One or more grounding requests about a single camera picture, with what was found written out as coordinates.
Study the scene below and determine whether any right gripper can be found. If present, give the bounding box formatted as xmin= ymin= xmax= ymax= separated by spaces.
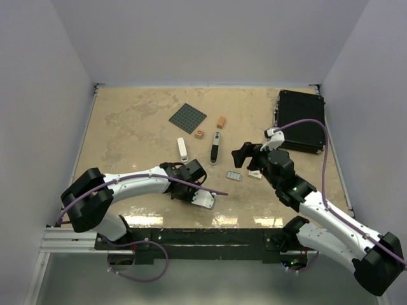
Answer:
xmin=231 ymin=142 xmax=280 ymax=189

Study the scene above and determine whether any staple tray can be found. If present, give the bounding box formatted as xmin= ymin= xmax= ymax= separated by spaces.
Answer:
xmin=226 ymin=171 xmax=242 ymax=181

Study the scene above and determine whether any white staple box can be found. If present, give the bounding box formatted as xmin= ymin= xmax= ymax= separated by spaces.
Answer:
xmin=248 ymin=170 xmax=262 ymax=180

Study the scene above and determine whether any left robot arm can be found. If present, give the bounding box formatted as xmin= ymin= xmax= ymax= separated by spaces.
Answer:
xmin=58 ymin=159 xmax=215 ymax=249

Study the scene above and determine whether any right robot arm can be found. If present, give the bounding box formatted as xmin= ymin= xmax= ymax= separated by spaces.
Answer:
xmin=231 ymin=142 xmax=406 ymax=296

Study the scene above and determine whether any white stapler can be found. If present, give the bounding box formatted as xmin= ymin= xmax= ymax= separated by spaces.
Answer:
xmin=177 ymin=137 xmax=188 ymax=163

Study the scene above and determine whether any plain wooden block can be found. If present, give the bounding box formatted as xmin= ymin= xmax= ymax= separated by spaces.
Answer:
xmin=217 ymin=116 xmax=226 ymax=129

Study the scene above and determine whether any wooden letter cube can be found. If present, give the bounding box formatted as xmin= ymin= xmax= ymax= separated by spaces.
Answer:
xmin=195 ymin=130 xmax=204 ymax=139

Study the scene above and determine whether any black case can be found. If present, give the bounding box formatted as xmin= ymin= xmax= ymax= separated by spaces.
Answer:
xmin=272 ymin=90 xmax=328 ymax=156

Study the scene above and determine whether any grey studded baseplate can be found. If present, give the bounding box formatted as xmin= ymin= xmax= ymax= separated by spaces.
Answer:
xmin=169 ymin=103 xmax=207 ymax=134

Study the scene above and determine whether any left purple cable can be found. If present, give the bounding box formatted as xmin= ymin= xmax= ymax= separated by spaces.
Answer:
xmin=56 ymin=176 xmax=230 ymax=283

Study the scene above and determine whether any purple cable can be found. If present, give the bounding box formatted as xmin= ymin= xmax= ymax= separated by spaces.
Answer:
xmin=273 ymin=119 xmax=407 ymax=274
xmin=56 ymin=176 xmax=230 ymax=283

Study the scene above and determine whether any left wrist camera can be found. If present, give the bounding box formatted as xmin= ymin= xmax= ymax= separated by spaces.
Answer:
xmin=191 ymin=189 xmax=216 ymax=210

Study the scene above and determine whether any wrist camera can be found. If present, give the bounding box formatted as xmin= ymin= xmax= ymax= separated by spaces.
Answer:
xmin=191 ymin=189 xmax=216 ymax=210
xmin=260 ymin=128 xmax=285 ymax=151

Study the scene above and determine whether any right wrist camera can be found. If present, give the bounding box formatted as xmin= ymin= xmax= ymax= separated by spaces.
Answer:
xmin=260 ymin=128 xmax=285 ymax=151

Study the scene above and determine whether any black base frame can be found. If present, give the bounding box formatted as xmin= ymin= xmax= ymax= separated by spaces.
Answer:
xmin=95 ymin=228 xmax=303 ymax=264

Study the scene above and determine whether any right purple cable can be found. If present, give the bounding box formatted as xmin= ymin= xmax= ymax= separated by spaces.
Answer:
xmin=273 ymin=119 xmax=407 ymax=274

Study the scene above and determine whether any aluminium rail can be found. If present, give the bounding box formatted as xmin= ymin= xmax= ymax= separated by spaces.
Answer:
xmin=39 ymin=227 xmax=96 ymax=254

